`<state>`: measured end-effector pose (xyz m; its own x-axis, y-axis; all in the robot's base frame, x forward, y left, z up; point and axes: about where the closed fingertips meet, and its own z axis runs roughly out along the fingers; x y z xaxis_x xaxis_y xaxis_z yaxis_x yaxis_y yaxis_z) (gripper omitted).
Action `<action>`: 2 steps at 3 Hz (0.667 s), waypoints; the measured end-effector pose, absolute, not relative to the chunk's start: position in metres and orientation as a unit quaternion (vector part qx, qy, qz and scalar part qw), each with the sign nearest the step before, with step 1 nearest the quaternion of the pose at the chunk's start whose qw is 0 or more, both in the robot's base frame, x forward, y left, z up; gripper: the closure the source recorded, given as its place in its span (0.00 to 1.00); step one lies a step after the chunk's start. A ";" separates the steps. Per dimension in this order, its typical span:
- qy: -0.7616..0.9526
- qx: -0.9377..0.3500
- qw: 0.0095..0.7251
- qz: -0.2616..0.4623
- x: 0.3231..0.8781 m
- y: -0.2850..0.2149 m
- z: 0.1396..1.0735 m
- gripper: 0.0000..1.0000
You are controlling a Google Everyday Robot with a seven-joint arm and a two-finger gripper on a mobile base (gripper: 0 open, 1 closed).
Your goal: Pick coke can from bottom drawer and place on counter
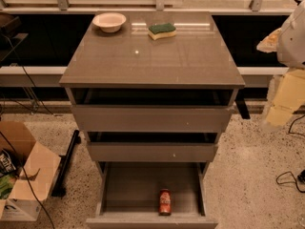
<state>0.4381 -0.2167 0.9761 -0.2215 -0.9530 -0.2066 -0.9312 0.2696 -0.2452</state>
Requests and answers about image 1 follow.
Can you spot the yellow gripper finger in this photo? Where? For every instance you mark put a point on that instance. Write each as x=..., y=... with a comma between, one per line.
x=269, y=43
x=286, y=94

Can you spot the red coke can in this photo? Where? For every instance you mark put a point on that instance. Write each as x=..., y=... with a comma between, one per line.
x=165, y=207

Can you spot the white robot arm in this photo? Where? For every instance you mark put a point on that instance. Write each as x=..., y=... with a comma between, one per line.
x=288, y=42

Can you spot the grey drawer cabinet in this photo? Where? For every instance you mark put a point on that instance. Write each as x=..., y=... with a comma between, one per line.
x=195, y=58

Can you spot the top grey drawer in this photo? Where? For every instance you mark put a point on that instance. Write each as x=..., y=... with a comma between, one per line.
x=151, y=111

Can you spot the grey drawer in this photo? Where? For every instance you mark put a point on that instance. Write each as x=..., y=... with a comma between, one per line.
x=153, y=147
x=151, y=111
x=129, y=197

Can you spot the bottom grey drawer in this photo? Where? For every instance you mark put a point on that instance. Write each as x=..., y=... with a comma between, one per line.
x=129, y=197

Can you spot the middle grey drawer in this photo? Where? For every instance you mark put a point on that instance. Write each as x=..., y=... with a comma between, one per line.
x=153, y=147

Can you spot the green yellow sponge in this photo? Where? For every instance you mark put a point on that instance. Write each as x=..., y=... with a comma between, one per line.
x=161, y=31

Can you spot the white bowl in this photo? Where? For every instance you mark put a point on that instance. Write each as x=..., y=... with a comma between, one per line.
x=109, y=22

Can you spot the black bar on floor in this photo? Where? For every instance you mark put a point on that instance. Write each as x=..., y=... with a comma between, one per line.
x=59, y=190

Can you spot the open cardboard box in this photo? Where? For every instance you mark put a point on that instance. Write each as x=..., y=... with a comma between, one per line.
x=35, y=177

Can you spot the chip bag in box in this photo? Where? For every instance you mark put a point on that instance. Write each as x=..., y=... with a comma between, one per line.
x=7, y=163

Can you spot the green packet in box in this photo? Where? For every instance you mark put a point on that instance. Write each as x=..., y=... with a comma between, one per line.
x=6, y=184

